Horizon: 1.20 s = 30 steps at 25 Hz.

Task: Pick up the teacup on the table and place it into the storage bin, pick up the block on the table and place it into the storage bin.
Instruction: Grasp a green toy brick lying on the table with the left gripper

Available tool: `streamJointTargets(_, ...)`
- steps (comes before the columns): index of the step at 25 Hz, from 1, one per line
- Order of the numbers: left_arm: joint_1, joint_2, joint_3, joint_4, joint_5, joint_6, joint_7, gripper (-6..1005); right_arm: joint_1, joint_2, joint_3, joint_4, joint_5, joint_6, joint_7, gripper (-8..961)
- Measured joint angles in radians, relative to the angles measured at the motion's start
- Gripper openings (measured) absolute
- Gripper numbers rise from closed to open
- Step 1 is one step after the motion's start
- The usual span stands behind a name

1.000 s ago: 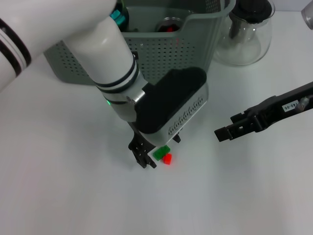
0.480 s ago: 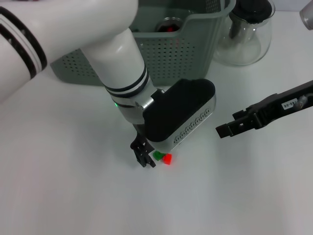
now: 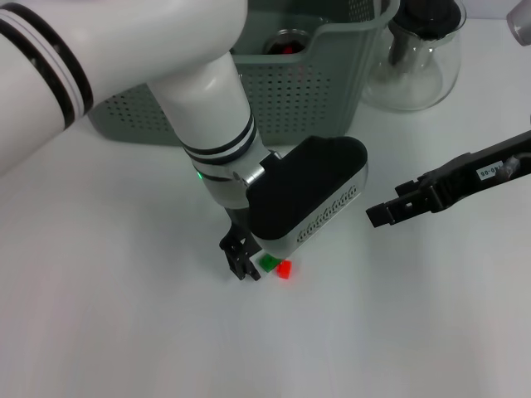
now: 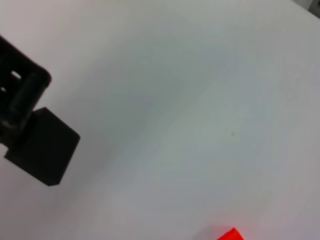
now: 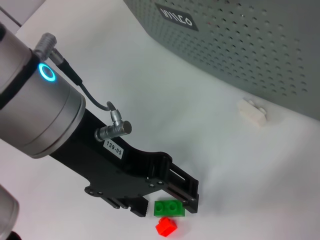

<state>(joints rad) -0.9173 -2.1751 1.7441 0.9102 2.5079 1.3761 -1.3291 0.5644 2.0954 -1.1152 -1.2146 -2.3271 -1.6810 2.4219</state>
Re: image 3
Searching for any grey-green perforated storage bin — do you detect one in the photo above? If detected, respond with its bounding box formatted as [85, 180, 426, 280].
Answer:
[86, 0, 402, 147]

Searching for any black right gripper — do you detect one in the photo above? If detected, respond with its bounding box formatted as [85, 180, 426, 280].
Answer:
[365, 129, 531, 229]

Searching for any glass carafe with black lid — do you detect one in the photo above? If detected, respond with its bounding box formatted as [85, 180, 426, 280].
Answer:
[360, 0, 468, 112]

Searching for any green two-stud brick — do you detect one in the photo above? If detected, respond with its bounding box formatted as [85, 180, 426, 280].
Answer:
[257, 253, 280, 274]

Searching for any right gripper cable with plug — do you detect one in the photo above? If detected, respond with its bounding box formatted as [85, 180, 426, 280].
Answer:
[499, 152, 531, 180]

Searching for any glass teacup with black sleeve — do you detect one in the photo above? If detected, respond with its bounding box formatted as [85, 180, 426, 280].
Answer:
[263, 27, 311, 55]

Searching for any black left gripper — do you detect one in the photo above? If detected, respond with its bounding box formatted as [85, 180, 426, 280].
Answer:
[219, 206, 262, 284]

